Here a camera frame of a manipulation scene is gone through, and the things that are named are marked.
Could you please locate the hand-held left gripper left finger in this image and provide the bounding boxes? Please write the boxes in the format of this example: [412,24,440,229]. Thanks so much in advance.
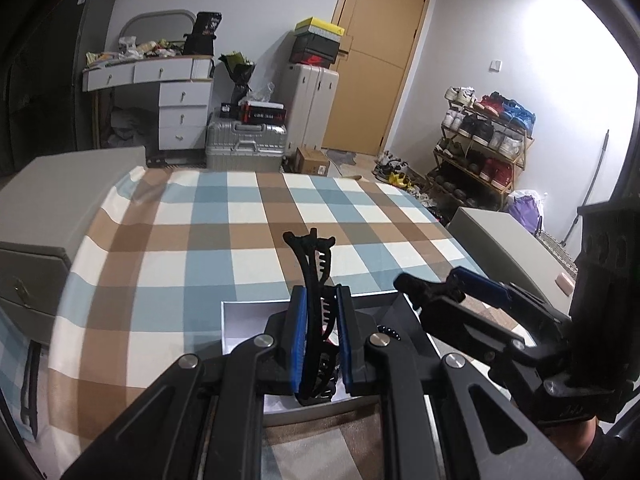
[60,286,307,480]

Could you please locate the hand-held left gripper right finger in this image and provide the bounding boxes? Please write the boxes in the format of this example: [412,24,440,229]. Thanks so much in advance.
[336,285,583,480]

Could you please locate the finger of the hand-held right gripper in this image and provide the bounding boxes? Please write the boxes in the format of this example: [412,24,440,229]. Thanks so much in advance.
[446,266,573,341]
[393,274,571,396]

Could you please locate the white jewelry box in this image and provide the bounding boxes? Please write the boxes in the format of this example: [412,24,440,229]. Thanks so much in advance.
[220,292,443,428]

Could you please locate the long black claw hair clip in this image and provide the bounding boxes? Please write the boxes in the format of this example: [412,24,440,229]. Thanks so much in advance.
[282,227,337,406]

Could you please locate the person's right hand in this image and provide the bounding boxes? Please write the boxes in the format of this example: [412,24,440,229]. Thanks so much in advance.
[542,417,601,466]

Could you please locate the black looped hair clip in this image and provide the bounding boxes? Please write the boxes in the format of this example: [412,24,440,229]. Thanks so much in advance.
[320,340,347,398]

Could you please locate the purple plastic bag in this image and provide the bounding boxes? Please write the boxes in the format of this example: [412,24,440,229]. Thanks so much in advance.
[507,190,549,234]

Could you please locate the checked blanket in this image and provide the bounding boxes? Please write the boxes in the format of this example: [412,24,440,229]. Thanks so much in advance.
[47,167,488,480]

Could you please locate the wooden shoe rack with shoes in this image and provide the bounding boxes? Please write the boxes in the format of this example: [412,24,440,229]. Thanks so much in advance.
[425,87,536,212]

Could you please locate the scattered loose shoes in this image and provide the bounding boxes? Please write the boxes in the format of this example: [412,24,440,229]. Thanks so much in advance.
[372,152,447,212]

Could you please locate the grey pole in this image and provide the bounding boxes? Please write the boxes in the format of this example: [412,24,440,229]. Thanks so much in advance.
[564,129,612,247]

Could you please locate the rows of racked shoes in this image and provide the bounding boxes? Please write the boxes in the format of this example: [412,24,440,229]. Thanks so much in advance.
[429,86,537,201]

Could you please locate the closed cardboard box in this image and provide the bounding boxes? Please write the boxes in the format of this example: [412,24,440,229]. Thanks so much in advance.
[295,147,331,177]

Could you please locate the grey floor mat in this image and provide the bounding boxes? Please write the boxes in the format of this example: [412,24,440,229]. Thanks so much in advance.
[325,148,359,167]

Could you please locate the silver suitcase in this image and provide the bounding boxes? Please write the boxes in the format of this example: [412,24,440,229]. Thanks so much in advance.
[205,110,289,172]

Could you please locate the beige upright suitcase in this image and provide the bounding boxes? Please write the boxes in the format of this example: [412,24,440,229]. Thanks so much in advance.
[280,62,340,157]

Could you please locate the black box with red trim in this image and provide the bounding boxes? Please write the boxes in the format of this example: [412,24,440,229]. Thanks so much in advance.
[240,100,287,125]

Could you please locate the wooden door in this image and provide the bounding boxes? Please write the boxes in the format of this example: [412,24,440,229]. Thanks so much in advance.
[322,0,434,157]

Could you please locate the white desk with drawers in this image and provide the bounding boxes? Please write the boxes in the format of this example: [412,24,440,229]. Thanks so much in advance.
[81,55,216,152]

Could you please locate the grey bundle of bedding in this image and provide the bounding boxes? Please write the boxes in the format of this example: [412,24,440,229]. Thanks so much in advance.
[107,107,161,149]

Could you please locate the bouquet in black wrap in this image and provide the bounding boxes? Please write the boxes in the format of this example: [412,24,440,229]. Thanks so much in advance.
[218,51,257,107]

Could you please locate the grey latched storage chest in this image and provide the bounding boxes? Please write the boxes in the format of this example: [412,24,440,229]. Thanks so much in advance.
[0,147,147,346]

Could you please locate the yellow shoe box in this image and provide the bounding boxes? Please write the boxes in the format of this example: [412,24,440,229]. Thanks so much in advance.
[294,17,346,39]

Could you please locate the black paper bag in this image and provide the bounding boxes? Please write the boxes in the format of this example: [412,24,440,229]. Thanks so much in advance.
[182,11,222,57]

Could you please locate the pile of desk clutter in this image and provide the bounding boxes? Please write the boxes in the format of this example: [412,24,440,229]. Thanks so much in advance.
[86,35,186,67]

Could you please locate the dark wardrobe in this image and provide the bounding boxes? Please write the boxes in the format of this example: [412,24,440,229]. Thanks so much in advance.
[0,0,83,176]

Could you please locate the wire basket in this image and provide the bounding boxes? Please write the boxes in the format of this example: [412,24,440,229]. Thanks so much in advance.
[536,230,582,282]

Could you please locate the black strap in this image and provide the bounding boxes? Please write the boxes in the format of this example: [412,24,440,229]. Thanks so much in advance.
[19,339,42,442]

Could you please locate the grey rounded metal frame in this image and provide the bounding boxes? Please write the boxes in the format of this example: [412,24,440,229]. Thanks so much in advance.
[120,9,197,47]

